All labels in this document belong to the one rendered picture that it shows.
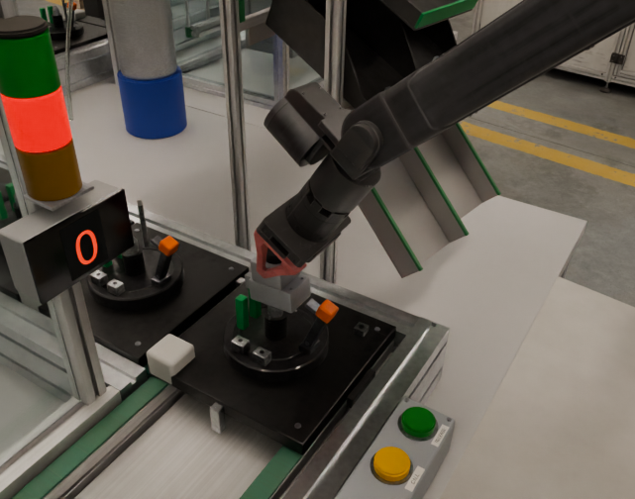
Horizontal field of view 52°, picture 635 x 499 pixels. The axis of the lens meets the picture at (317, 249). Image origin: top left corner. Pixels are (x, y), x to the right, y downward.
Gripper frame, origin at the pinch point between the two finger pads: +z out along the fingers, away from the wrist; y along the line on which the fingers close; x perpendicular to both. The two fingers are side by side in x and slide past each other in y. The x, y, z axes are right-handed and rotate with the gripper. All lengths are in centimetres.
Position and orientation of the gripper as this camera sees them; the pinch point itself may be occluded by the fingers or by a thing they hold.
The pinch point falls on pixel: (274, 261)
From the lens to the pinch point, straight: 79.4
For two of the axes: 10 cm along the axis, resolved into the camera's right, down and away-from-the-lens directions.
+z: -4.7, 5.2, 7.2
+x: 7.0, 7.1, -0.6
